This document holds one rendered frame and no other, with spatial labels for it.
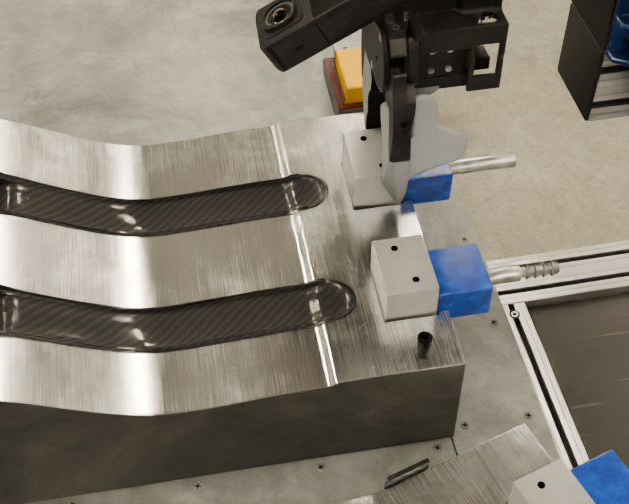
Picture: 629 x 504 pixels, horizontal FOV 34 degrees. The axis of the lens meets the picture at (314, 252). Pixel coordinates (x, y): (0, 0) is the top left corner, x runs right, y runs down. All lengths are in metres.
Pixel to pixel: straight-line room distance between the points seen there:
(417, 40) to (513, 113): 1.59
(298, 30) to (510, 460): 0.31
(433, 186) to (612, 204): 1.33
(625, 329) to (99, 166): 0.99
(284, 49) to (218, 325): 0.19
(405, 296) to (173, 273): 0.17
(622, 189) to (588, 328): 0.58
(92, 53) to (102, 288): 0.41
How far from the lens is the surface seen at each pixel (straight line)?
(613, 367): 1.58
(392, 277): 0.70
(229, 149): 0.84
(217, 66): 1.06
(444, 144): 0.74
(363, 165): 0.76
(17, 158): 0.81
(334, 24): 0.68
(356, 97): 0.98
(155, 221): 0.80
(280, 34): 0.68
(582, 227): 2.04
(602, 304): 1.65
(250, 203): 0.80
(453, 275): 0.72
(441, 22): 0.68
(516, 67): 2.38
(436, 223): 0.90
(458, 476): 0.69
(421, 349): 0.68
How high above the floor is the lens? 1.45
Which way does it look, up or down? 48 degrees down
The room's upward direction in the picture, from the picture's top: 1 degrees counter-clockwise
